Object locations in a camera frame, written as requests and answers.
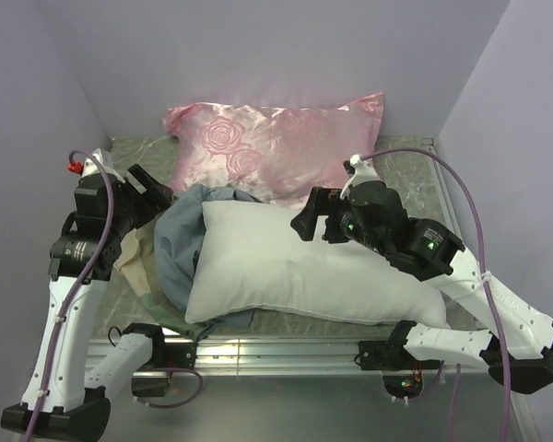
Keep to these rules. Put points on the black right controller box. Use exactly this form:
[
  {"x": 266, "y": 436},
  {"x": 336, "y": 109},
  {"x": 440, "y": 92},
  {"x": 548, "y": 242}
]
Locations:
[{"x": 403, "y": 387}]

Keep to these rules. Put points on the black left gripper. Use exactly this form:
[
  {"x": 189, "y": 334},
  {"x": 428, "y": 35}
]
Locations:
[{"x": 156, "y": 197}]

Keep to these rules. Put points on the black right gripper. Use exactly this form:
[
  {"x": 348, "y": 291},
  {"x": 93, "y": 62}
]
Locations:
[{"x": 305, "y": 221}]

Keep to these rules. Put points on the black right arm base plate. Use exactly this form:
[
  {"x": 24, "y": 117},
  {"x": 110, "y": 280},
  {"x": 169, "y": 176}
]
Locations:
[{"x": 382, "y": 356}]

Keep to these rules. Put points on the blue-grey pillowcase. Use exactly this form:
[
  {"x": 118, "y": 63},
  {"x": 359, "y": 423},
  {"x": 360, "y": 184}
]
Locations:
[{"x": 179, "y": 236}]

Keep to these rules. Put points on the black left controller box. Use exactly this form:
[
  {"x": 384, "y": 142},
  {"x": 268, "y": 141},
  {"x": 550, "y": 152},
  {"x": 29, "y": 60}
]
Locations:
[{"x": 150, "y": 385}]

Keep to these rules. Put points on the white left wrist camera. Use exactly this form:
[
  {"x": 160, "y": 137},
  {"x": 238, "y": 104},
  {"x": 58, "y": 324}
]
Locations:
[{"x": 84, "y": 165}]

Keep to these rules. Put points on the aluminium front frame rail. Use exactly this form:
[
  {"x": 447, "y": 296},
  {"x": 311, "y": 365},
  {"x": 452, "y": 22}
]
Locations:
[{"x": 312, "y": 356}]

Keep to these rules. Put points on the pink rose satin pillow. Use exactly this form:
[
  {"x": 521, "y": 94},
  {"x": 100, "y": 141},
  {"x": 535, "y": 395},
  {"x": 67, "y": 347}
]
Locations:
[{"x": 275, "y": 154}]

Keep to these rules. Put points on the beige olive cloth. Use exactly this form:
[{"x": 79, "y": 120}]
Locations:
[{"x": 137, "y": 265}]

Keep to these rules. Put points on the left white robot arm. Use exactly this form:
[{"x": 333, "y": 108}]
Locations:
[{"x": 64, "y": 401}]

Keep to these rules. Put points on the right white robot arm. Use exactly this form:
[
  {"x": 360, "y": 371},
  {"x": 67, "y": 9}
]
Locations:
[{"x": 516, "y": 343}]

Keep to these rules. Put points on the white pillow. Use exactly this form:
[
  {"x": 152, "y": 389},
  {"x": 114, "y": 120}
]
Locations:
[{"x": 251, "y": 258}]

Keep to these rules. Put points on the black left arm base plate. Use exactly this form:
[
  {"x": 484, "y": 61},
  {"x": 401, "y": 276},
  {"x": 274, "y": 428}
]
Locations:
[{"x": 179, "y": 354}]

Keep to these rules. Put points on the black controller box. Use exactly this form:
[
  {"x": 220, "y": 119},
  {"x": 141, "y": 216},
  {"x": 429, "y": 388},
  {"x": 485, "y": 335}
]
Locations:
[
  {"x": 150, "y": 385},
  {"x": 403, "y": 387}
]

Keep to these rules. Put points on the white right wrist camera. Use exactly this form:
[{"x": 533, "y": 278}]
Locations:
[{"x": 359, "y": 171}]

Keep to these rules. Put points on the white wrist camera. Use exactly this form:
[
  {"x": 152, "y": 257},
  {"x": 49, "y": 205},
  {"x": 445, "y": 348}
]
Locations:
[
  {"x": 359, "y": 171},
  {"x": 84, "y": 165}
]

